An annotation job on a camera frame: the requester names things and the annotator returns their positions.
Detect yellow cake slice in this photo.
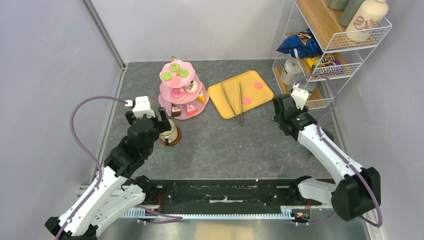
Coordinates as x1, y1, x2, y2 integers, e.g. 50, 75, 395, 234
196, 90, 206, 104

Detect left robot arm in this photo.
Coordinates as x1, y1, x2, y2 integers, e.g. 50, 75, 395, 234
44, 107, 172, 240

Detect white wire shelf rack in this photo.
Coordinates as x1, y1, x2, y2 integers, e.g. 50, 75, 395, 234
272, 0, 393, 113

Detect yellow serving tray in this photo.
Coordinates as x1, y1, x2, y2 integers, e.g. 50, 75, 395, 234
207, 70, 274, 119

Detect pink three-tier cake stand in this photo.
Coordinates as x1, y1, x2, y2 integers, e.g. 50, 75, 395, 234
158, 56, 210, 120

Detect pink macaron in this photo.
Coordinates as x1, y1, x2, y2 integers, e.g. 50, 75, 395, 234
241, 96, 252, 105
169, 75, 181, 86
254, 81, 263, 90

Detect yellow candy bag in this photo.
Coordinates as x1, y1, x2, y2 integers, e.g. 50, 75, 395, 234
304, 53, 343, 74

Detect beige mug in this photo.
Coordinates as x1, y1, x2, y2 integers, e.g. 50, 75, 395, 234
160, 119, 176, 136

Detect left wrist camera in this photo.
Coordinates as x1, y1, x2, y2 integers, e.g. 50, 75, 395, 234
125, 96, 156, 119

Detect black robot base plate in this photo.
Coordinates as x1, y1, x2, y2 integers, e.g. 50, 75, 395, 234
142, 179, 319, 215

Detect grey jar lower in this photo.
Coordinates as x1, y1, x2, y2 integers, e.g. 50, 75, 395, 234
288, 73, 317, 98

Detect white jar upper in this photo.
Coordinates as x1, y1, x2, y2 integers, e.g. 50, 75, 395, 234
281, 57, 303, 86

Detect red strawberry cake slice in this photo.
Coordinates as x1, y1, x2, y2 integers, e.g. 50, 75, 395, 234
186, 104, 198, 118

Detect cream labelled bottle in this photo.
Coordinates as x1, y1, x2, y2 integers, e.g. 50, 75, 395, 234
345, 0, 389, 42

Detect white chocolate-drizzle donut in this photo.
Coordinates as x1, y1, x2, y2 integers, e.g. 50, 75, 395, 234
184, 80, 199, 94

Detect metal serving tongs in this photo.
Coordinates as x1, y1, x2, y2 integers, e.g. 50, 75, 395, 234
220, 82, 244, 127

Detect pink frosted donut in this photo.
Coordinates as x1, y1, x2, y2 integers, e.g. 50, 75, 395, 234
170, 87, 187, 101

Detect grey-green bottle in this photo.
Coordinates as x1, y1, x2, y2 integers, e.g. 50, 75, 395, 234
339, 0, 365, 27

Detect chocolate cake slice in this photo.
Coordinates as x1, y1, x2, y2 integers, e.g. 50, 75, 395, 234
171, 103, 182, 118

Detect blue snack bag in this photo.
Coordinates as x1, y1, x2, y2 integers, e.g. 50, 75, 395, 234
276, 28, 324, 59

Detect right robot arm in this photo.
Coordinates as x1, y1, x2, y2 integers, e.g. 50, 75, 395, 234
272, 94, 382, 226

